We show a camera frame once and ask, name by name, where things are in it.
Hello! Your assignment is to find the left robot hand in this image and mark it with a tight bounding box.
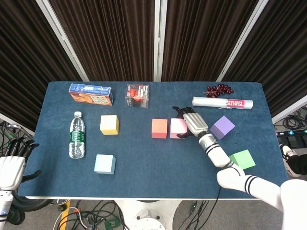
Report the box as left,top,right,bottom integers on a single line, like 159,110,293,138
0,139,41,189

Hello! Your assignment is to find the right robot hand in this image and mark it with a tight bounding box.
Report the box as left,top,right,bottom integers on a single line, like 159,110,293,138
172,106,209,139

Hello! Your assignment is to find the pink cube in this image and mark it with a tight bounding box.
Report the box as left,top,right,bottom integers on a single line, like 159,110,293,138
170,118,188,139

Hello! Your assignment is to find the purple cube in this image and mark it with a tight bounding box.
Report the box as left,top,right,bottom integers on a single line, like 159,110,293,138
209,115,236,140

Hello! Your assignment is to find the orange cube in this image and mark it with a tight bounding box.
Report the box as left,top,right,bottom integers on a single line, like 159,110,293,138
151,118,168,139

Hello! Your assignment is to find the yellow cube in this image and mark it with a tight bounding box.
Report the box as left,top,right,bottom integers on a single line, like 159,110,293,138
99,115,119,136

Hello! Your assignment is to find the light blue cube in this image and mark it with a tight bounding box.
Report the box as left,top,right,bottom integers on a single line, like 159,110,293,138
94,154,116,174

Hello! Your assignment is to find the green cube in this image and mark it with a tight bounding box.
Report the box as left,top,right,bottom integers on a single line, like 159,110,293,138
228,149,256,170

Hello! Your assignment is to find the plastic food wrap roll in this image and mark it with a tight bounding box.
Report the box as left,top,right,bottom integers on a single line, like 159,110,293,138
191,96,254,111

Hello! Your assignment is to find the dark red grape bunch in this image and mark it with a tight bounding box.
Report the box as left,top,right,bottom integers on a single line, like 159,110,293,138
203,83,235,98

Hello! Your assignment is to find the chrome metal stand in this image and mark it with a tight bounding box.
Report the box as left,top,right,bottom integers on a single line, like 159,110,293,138
6,124,33,141

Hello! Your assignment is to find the clear box with red item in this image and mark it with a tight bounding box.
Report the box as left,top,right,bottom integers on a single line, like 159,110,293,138
124,83,150,109

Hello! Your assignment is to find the blue table cloth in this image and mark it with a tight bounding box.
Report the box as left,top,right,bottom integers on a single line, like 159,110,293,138
18,81,290,199

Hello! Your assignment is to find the clear water bottle green label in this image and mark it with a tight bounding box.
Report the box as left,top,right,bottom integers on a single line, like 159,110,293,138
69,111,86,159

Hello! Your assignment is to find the brown pleated partition panel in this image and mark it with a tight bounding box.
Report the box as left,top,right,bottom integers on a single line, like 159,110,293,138
222,0,307,115
162,0,260,82
0,0,83,131
49,0,155,82

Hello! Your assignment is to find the black power strip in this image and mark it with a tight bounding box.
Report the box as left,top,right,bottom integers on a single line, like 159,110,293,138
275,130,307,138

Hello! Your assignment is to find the white sneaker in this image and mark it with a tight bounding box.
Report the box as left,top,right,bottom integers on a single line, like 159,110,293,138
279,143,300,178

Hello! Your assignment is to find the blue orange snack box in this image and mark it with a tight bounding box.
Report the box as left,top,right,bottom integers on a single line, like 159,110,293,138
68,83,114,106

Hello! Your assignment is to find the black trouser leg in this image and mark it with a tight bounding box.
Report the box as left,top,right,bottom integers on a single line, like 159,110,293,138
286,154,307,177

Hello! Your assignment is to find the green electronic device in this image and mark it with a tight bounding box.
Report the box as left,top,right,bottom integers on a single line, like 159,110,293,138
105,218,119,230

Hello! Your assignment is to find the black curved hose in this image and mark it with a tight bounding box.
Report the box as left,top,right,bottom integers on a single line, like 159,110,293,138
9,195,50,225

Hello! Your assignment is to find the tangled floor cable bundle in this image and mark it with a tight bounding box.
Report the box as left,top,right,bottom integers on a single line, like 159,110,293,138
52,200,125,230

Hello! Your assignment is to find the black coiled cable pile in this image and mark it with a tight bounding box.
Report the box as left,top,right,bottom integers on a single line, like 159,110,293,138
283,107,307,131

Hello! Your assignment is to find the white table pedestal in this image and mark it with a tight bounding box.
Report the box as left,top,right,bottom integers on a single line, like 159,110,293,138
115,200,183,230

